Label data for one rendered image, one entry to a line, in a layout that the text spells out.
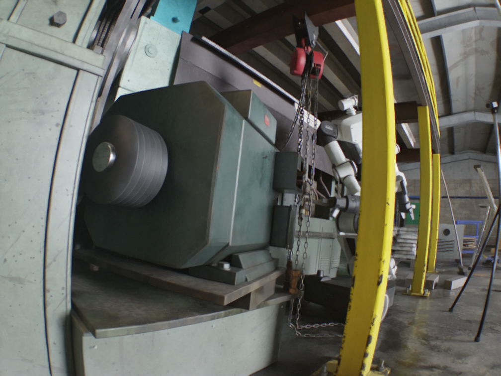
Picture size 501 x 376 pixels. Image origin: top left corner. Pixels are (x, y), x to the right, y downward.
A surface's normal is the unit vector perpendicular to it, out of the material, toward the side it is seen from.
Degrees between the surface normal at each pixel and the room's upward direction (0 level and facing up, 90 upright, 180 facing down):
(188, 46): 78
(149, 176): 96
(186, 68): 90
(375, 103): 90
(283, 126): 90
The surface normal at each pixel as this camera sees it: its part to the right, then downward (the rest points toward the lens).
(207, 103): -0.36, -0.15
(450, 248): -0.58, -0.15
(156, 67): 0.76, 0.00
